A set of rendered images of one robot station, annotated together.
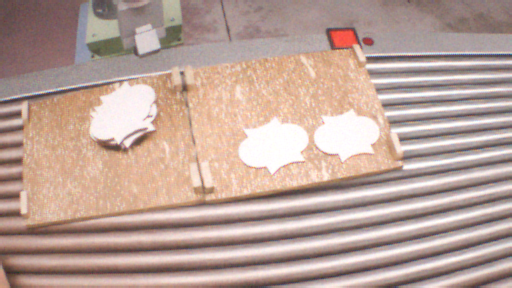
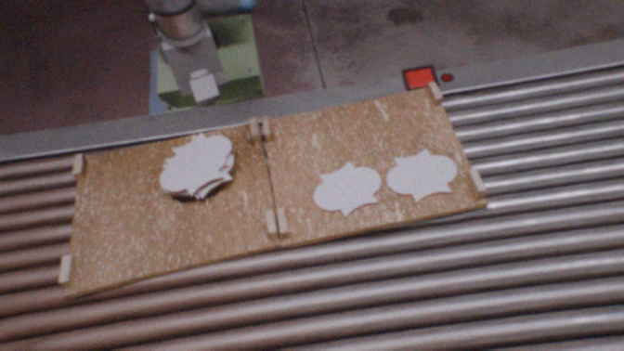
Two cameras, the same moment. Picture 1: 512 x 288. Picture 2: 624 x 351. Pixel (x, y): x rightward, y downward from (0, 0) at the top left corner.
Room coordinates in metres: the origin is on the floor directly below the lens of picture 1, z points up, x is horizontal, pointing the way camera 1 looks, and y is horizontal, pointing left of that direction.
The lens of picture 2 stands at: (0.12, -0.09, 1.85)
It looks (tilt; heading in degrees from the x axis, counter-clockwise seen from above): 50 degrees down; 9
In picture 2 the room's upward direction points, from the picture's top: 10 degrees counter-clockwise
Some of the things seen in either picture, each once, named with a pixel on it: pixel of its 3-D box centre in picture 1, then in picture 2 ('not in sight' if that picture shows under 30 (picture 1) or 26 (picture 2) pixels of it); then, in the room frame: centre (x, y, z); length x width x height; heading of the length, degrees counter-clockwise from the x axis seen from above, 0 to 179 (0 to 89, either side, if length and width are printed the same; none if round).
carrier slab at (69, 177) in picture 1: (99, 147); (174, 200); (0.84, 0.33, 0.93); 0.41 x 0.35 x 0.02; 102
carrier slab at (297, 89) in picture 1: (291, 116); (364, 161); (0.91, -0.07, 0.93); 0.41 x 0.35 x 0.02; 101
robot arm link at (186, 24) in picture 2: not in sight; (175, 16); (0.91, 0.22, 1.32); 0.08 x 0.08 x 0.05
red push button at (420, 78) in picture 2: (343, 40); (420, 80); (1.16, -0.21, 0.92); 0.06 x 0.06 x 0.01; 7
